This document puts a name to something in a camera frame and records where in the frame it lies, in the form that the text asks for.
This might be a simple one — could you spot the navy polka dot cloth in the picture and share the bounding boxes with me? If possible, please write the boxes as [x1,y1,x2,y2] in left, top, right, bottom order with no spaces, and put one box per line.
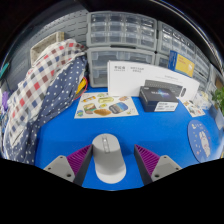
[3,55,89,166]

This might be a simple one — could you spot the food sticker sheet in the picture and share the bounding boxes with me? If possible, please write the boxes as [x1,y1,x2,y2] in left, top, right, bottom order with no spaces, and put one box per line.
[73,92,140,120]

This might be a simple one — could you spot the checkered red blue cloth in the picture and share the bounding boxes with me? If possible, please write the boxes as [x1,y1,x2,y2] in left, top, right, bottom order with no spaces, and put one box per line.
[2,39,88,158]

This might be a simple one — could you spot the round blue printed mouse pad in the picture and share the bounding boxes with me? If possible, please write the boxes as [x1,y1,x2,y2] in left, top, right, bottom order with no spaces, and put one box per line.
[187,119,213,164]

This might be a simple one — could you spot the small dark blue box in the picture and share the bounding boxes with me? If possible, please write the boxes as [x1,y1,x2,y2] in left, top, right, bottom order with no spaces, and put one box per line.
[138,85,180,113]

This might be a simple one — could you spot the white keyboard box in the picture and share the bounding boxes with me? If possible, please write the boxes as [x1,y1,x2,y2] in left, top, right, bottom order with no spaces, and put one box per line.
[107,60,200,102]

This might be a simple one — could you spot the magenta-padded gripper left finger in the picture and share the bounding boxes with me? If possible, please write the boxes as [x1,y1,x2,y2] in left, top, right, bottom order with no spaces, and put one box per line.
[43,143,94,187]

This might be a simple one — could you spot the yellow and blue box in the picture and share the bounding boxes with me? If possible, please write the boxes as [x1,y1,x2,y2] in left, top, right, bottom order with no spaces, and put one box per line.
[168,49,196,78]

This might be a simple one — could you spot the white disposable glove box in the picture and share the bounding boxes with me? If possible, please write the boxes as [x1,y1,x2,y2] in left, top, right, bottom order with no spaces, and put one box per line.
[196,91,213,110]

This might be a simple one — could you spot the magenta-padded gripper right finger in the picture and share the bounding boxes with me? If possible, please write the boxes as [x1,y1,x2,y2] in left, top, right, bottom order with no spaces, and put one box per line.
[133,143,183,186]

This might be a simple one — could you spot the grey computer mouse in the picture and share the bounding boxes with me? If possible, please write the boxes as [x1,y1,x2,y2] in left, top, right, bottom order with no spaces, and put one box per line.
[91,133,128,185]

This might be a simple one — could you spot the green potted plant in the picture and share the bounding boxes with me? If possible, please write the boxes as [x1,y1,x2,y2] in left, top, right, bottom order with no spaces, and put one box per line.
[211,86,224,116]

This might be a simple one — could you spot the white woven basket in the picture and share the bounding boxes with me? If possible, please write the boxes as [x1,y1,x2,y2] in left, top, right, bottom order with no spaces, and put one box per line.
[29,31,66,64]

